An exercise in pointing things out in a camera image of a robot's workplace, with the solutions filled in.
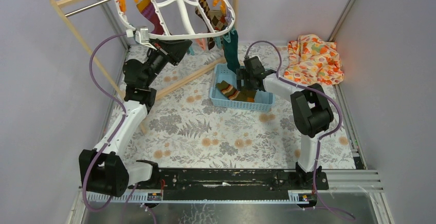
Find wooden drying rack frame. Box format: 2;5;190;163
49;0;246;135

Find argyle brown sock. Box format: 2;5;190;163
194;0;217;50

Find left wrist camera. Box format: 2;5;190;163
125;27;150;47

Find dark teal sock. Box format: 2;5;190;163
222;28;240;74

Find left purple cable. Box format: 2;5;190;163
82;33;137;213

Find floral table mat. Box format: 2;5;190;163
122;46;356;169

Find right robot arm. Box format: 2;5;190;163
237;56;334;189

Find white plastic clip hanger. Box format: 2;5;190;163
115;0;236;41

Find light blue plastic basket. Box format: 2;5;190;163
209;63;275;112

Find purple cable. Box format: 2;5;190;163
82;33;137;213
244;41;357;222

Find olive orange sock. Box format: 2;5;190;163
215;81;256;103

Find orange floral cloth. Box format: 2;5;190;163
283;34;344;85

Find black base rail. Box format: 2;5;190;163
138;168;329;201

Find maroon purple striped sock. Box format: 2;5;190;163
136;0;165;35

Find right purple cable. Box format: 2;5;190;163
244;41;357;222

